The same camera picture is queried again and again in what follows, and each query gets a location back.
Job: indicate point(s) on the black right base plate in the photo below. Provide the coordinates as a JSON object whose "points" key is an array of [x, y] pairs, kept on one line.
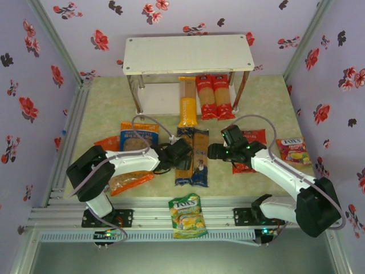
{"points": [[241, 217]]}

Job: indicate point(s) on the red spaghetti pack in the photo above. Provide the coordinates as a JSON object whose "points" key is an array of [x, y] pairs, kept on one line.
{"points": [[206, 97], [223, 97]]}

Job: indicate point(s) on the pink Fox's candy bag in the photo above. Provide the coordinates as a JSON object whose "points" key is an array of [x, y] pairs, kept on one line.
{"points": [[293, 151]]}

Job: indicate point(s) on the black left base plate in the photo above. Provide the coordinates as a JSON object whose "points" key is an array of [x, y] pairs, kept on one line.
{"points": [[125, 218]]}

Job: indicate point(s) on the orange macaroni pasta bag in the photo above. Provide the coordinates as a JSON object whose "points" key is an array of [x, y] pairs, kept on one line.
{"points": [[128, 181]]}

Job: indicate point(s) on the small circuit board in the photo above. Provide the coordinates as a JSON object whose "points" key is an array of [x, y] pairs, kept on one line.
{"points": [[268, 231], [107, 235]]}

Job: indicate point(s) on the blue orecchiette pasta bag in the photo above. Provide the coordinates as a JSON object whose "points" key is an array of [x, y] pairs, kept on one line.
{"points": [[137, 137]]}

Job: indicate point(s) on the red macaroni pasta bag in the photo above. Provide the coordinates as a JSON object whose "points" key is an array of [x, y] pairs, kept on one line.
{"points": [[256, 137]]}

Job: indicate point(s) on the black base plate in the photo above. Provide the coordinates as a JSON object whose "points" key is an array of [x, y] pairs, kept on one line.
{"points": [[241, 217], [125, 218]]}

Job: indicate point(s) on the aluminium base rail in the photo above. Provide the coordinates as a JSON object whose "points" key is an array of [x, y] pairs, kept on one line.
{"points": [[154, 217]]}

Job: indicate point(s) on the aluminium lower frame bar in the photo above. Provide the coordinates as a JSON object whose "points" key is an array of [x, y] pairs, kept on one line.
{"points": [[339, 251], [24, 254]]}

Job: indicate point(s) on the white two-tier shelf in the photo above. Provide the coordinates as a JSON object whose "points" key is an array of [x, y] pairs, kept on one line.
{"points": [[185, 54]]}

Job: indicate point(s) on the aluminium side rail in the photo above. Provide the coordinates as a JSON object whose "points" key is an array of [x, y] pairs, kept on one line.
{"points": [[75, 114]]}

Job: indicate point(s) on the green Fox's candy bag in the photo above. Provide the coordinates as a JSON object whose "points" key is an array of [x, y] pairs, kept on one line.
{"points": [[188, 217]]}

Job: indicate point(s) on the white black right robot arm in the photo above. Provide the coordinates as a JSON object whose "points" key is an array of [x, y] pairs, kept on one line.
{"points": [[279, 171]]}

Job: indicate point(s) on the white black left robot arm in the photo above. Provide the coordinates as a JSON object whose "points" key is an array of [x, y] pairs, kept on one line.
{"points": [[134, 160]]}

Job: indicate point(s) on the blue gold spaghetti pack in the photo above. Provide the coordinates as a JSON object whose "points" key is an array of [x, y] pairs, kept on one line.
{"points": [[182, 176]]}

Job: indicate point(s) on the dark blue spaghetti pack with figure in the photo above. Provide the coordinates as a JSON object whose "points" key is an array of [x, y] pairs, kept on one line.
{"points": [[201, 162]]}

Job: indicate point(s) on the aluminium corner post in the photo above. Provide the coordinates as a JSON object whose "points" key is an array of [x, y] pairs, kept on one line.
{"points": [[308, 37], [54, 37]]}

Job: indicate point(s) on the yellow spaghetti pack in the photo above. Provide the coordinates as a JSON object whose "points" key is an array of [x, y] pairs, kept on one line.
{"points": [[187, 108]]}

